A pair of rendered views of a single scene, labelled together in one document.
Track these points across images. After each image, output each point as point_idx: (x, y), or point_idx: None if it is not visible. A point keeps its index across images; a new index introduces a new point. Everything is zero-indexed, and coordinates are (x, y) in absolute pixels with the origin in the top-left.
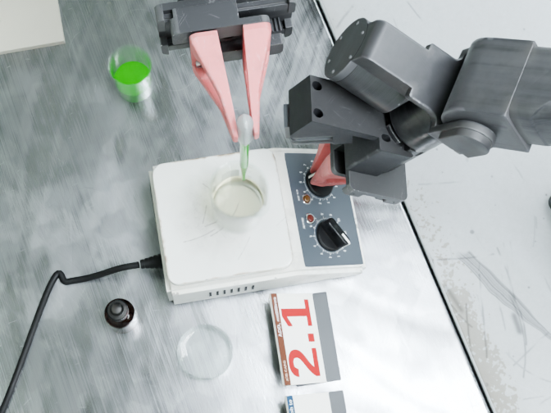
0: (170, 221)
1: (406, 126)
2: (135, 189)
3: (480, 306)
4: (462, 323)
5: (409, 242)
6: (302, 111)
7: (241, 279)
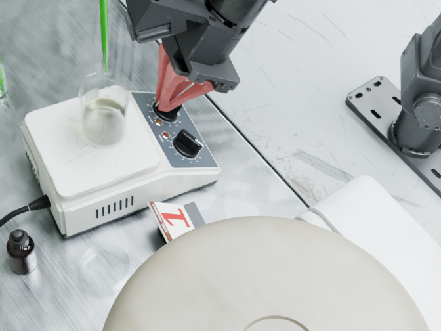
0: (49, 151)
1: (226, 2)
2: (10, 161)
3: (320, 185)
4: (312, 200)
5: (249, 152)
6: (142, 2)
7: (121, 188)
